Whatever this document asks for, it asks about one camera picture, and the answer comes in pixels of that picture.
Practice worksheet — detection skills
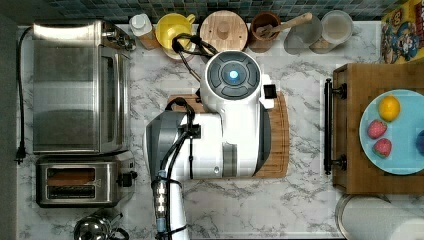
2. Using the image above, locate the silver two-slot toaster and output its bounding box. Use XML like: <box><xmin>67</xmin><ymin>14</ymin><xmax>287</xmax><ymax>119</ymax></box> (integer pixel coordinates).
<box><xmin>36</xmin><ymin>151</ymin><xmax>138</xmax><ymax>208</ymax></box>

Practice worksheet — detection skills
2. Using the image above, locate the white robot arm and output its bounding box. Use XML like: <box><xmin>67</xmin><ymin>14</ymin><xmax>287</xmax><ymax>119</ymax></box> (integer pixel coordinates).
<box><xmin>144</xmin><ymin>50</ymin><xmax>277</xmax><ymax>240</ymax></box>

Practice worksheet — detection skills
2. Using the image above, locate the silver toaster oven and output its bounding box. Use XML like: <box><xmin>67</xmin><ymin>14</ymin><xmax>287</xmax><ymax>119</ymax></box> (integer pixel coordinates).
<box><xmin>33</xmin><ymin>20</ymin><xmax>136</xmax><ymax>155</ymax></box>

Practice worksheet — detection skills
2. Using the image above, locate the bamboo cutting board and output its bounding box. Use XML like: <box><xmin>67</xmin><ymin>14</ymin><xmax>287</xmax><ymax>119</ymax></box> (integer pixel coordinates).
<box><xmin>168</xmin><ymin>93</ymin><xmax>289</xmax><ymax>179</ymax></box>

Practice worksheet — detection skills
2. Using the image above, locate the brown utensil cup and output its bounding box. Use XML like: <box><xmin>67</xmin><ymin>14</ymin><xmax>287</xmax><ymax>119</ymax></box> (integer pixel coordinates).
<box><xmin>248</xmin><ymin>11</ymin><xmax>281</xmax><ymax>53</ymax></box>

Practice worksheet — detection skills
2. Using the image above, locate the round wooden lid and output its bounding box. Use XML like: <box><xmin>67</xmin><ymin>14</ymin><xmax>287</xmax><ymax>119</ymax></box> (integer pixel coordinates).
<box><xmin>200</xmin><ymin>10</ymin><xmax>248</xmax><ymax>52</ymax></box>

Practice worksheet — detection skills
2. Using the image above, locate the wooden spoon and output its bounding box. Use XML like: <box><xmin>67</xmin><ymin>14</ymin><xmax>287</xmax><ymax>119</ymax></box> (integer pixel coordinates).
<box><xmin>256</xmin><ymin>12</ymin><xmax>313</xmax><ymax>38</ymax></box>

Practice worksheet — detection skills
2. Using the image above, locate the yellow mug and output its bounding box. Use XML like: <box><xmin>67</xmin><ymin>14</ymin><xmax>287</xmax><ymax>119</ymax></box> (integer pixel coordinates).
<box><xmin>155</xmin><ymin>13</ymin><xmax>196</xmax><ymax>60</ymax></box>

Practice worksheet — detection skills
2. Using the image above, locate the white-capped bottle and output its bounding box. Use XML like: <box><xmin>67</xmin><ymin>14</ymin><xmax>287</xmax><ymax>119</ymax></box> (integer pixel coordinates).
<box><xmin>129</xmin><ymin>14</ymin><xmax>160</xmax><ymax>50</ymax></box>

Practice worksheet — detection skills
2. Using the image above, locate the white-lidded clear jar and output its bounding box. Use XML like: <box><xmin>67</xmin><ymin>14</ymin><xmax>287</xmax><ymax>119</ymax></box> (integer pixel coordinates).
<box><xmin>310</xmin><ymin>10</ymin><xmax>353</xmax><ymax>54</ymax></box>

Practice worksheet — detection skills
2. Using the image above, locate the silver kettle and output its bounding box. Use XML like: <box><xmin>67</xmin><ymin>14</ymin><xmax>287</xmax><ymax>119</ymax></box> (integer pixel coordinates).
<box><xmin>73</xmin><ymin>208</ymin><xmax>129</xmax><ymax>240</ymax></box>

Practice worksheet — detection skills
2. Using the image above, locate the upper strawberry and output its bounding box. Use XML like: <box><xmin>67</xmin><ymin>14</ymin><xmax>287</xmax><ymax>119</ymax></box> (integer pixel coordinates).
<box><xmin>367</xmin><ymin>120</ymin><xmax>387</xmax><ymax>139</ymax></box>

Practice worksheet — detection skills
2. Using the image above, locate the strawberry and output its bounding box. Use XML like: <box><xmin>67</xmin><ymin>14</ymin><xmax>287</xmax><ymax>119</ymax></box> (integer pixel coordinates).
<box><xmin>367</xmin><ymin>120</ymin><xmax>387</xmax><ymax>139</ymax></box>
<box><xmin>373</xmin><ymin>138</ymin><xmax>392</xmax><ymax>158</ymax></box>

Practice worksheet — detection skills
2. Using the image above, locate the lower strawberry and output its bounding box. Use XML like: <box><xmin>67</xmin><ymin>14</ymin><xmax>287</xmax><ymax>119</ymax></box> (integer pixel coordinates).
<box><xmin>373</xmin><ymin>138</ymin><xmax>392</xmax><ymax>158</ymax></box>

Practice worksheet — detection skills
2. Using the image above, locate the lemon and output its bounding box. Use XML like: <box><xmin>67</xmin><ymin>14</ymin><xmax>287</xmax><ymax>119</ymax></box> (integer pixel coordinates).
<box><xmin>378</xmin><ymin>95</ymin><xmax>401</xmax><ymax>122</ymax></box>

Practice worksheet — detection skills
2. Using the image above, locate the light blue plate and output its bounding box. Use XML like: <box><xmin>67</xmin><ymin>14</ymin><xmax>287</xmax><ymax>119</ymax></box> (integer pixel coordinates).
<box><xmin>358</xmin><ymin>89</ymin><xmax>424</xmax><ymax>175</ymax></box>

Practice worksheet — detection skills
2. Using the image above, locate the blue fruit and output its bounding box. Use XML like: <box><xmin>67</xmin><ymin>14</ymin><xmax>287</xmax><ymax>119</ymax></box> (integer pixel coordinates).
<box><xmin>415</xmin><ymin>130</ymin><xmax>424</xmax><ymax>154</ymax></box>

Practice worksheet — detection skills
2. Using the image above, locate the yellow cereal box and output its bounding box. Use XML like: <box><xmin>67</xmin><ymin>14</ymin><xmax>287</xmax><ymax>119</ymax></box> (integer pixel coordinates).
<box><xmin>380</xmin><ymin>0</ymin><xmax>424</xmax><ymax>64</ymax></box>

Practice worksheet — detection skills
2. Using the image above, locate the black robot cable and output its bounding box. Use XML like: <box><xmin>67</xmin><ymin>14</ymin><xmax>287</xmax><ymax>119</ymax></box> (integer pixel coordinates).
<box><xmin>150</xmin><ymin>32</ymin><xmax>220</xmax><ymax>240</ymax></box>

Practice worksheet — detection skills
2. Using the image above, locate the wooden tray with handle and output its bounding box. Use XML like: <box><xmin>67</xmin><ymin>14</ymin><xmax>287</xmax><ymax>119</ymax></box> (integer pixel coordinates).
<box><xmin>324</xmin><ymin>63</ymin><xmax>424</xmax><ymax>194</ymax></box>

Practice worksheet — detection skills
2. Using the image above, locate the black power cord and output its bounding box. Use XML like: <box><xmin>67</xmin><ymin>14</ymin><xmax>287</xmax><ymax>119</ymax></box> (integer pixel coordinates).
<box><xmin>14</xmin><ymin>26</ymin><xmax>34</xmax><ymax>165</ymax></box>

